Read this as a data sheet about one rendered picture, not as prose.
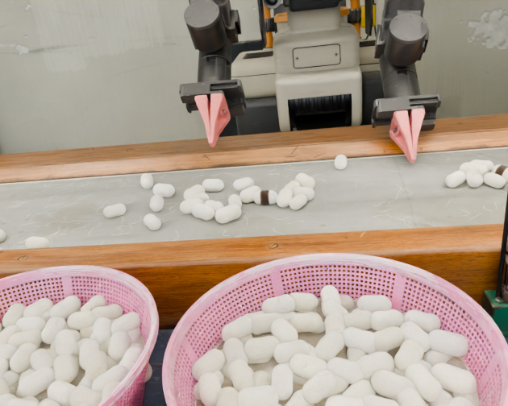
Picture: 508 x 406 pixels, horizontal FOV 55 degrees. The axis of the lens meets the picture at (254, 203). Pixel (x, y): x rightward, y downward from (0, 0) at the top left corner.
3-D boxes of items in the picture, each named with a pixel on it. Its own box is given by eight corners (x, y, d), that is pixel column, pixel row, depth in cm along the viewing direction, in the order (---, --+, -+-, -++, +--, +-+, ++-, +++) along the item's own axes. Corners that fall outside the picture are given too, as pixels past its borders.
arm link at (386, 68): (409, 64, 86) (376, 66, 87) (416, 35, 80) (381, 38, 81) (414, 95, 84) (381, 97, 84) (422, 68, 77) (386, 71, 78)
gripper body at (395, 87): (443, 102, 75) (435, 64, 78) (375, 109, 76) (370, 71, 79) (434, 126, 81) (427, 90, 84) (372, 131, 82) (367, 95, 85)
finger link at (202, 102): (237, 131, 73) (238, 80, 77) (191, 134, 74) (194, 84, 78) (244, 153, 80) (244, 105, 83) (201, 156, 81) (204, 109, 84)
